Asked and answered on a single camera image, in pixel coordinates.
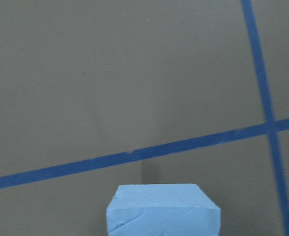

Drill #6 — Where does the light blue foam block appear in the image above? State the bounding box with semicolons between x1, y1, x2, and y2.
106;184;221;236

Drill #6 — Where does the brown paper table cover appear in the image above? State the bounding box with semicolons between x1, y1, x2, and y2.
0;0;284;236

